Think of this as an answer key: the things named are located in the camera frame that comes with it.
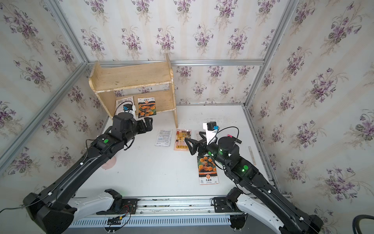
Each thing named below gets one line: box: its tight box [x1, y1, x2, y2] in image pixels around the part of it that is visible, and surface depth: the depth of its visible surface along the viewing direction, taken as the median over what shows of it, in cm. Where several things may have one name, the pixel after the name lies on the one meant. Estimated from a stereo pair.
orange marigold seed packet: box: [137, 96, 157, 119], surface depth 92 cm
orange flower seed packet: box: [197, 155, 220, 186], surface depth 87 cm
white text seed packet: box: [115, 96, 134, 116], surface depth 95 cm
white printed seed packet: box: [154, 129, 173, 147], surface depth 101 cm
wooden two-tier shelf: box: [88, 53, 179, 129], surface depth 79 cm
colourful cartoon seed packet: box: [173, 129, 192, 152], surface depth 101 cm
